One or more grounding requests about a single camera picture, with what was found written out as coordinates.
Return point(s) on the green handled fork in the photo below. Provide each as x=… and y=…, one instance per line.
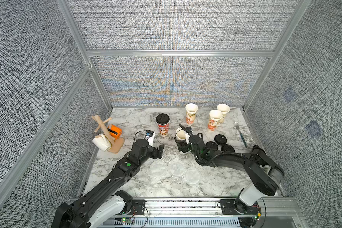
x=240, y=134

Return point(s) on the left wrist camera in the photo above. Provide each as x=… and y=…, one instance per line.
x=149, y=136

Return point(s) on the back left paper cup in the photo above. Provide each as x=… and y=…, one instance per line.
x=191, y=111

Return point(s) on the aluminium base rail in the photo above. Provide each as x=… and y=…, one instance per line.
x=277, y=212

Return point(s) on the red flower paper cup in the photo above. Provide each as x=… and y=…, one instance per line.
x=214, y=118

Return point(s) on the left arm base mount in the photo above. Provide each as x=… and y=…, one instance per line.
x=137, y=208

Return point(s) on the back right paper cup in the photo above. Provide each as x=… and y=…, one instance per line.
x=224, y=108

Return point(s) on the white mug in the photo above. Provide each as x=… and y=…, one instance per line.
x=101, y=142

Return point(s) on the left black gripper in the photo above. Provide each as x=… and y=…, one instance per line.
x=156, y=151

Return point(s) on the wooden mug tree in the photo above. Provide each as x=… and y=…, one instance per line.
x=116, y=144

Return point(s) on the black cup lid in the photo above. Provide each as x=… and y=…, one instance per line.
x=227, y=148
x=211, y=145
x=220, y=139
x=162, y=119

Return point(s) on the orange mug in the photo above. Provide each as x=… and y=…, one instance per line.
x=114, y=131

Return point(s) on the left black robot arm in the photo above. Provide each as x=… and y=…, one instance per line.
x=106, y=200

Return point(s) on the red patterned paper cup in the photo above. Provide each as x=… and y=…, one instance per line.
x=163, y=129

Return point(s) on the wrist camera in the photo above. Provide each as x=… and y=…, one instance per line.
x=187, y=136
x=149, y=136

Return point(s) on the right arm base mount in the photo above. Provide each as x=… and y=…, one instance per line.
x=230, y=207

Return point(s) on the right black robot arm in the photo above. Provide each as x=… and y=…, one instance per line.
x=264, y=173

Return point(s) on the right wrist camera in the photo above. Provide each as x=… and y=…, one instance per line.
x=187, y=136

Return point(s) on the yellow patterned paper cup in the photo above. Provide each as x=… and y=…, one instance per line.
x=180, y=135

